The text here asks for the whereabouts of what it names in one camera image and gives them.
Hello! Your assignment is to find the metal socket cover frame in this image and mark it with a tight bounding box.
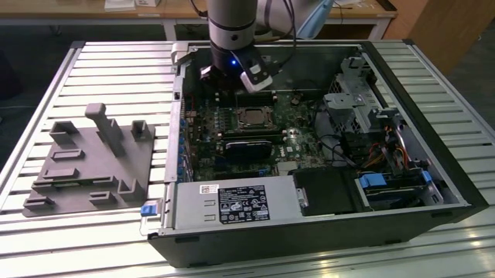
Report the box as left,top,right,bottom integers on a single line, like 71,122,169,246
236,107,276,129

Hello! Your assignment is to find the silver CPU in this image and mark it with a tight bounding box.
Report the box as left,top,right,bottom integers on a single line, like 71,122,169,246
241,109,271,123

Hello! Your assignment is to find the pale blue teach pendant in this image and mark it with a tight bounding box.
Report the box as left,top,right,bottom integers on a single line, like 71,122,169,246
298,0,334,40

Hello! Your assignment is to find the black graphics card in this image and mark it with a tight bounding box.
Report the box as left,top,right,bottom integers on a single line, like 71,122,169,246
220,138,276,163

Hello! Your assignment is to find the green motherboard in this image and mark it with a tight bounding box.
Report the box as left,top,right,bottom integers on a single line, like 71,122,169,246
181,89,338,182

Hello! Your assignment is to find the perforated metal drive cage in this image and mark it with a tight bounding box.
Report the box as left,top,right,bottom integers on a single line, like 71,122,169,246
323,56,407,136

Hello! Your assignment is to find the wooden desk with white legs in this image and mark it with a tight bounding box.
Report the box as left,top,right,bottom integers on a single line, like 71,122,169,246
0,0,399,41

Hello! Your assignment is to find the grey parts rack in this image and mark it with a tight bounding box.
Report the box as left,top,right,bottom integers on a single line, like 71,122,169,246
21,103,157,218

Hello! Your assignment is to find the grey power supply with label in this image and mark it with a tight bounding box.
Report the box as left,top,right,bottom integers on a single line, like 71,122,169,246
169,175,308,231

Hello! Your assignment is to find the hard disk in blue carrier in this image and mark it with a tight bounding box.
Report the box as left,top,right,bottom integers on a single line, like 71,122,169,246
354,171,436,211

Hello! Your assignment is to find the wooden cabinet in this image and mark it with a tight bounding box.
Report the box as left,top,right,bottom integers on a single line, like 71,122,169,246
386,0,495,76

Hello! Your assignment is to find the black open PC case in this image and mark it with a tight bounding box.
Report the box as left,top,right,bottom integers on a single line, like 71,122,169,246
145,39,491,269

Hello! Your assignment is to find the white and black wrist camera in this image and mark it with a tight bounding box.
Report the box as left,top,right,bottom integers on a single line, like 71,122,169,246
239,52,278,94

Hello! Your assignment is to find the grey case latch handle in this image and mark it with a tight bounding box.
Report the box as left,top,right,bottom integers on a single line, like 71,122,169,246
169,42,195,65

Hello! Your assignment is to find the coloured power wire bundle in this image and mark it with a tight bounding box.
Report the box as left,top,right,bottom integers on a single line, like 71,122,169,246
363,141,411,169

